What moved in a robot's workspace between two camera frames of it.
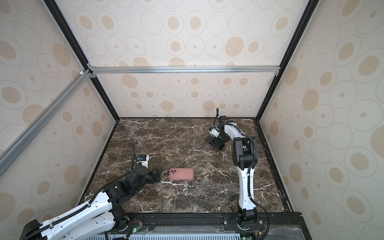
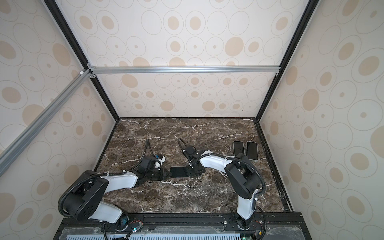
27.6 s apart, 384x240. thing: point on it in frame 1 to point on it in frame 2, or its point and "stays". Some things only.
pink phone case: x=181 y=174 stays
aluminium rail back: x=184 y=69 stays
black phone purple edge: x=218 y=143 to x=178 y=172
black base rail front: x=251 y=226 stays
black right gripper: x=228 y=140 to x=188 y=168
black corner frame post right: x=309 y=9 stays
